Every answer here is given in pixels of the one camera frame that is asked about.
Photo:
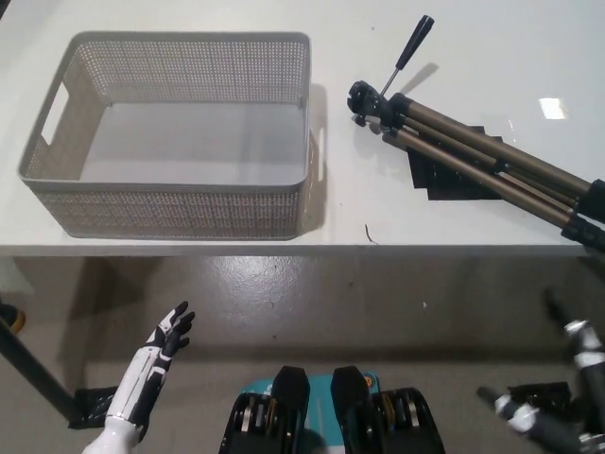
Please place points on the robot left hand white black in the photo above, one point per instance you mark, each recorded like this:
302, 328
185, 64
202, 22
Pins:
158, 345

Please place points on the robot right hand white black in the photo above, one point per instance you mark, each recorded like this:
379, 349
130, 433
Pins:
588, 359

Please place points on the bronze black camera tripod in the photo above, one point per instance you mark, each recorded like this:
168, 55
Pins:
472, 146

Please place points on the grey perforated rectangular basket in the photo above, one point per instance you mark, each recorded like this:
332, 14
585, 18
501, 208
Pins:
165, 213

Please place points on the robot body black teal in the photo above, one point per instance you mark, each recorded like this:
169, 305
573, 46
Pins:
340, 416

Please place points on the black tape patch on desk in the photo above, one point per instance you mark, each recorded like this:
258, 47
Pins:
439, 182

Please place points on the black table leg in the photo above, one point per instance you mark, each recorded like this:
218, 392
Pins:
33, 364

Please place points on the black orange shoe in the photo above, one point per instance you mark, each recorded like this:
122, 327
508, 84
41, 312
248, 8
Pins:
10, 318

